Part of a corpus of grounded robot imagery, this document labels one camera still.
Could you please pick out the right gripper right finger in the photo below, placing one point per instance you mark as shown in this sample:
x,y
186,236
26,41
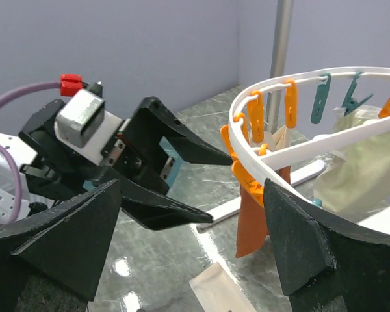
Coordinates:
x,y
324,262

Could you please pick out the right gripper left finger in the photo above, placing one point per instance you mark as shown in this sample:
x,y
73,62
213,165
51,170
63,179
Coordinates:
x,y
53,260

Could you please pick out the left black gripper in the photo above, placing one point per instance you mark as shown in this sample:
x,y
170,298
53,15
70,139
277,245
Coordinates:
x,y
133,155

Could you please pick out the grey underwear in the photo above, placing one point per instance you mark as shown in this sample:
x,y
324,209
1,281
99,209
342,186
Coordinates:
x,y
217,292

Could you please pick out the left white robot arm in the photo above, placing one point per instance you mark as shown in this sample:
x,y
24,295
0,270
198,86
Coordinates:
x,y
22,154

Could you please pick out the orange underwear on left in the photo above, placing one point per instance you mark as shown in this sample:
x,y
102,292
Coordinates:
x,y
252,224

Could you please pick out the cream underwear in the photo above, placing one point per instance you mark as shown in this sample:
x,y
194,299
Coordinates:
x,y
356,184

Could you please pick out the white metal drying rack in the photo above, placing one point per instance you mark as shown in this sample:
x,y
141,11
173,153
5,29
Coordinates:
x,y
299,176

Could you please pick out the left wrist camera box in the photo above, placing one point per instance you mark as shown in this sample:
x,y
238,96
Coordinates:
x,y
85,126

